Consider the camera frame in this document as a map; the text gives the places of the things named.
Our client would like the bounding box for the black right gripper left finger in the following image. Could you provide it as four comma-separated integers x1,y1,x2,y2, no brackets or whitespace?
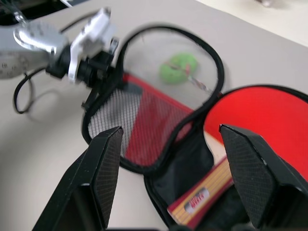
32,126,124,231

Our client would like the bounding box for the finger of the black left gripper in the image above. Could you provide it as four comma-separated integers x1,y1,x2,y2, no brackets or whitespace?
81,84,108,112
109,37,120,58

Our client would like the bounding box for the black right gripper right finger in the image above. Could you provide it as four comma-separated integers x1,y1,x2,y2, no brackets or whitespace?
218,124,308,231

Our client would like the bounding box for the black mesh paddle case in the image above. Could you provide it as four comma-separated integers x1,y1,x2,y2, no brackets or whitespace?
80,23,308,231

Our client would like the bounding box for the red table tennis paddle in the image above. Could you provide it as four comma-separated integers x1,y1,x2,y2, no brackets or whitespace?
167,85,308,229

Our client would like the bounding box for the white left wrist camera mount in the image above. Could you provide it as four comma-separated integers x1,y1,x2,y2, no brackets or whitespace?
68,8,116,84

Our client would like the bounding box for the green plush keychain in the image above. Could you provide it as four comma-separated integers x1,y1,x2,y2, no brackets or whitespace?
158,52,214,94

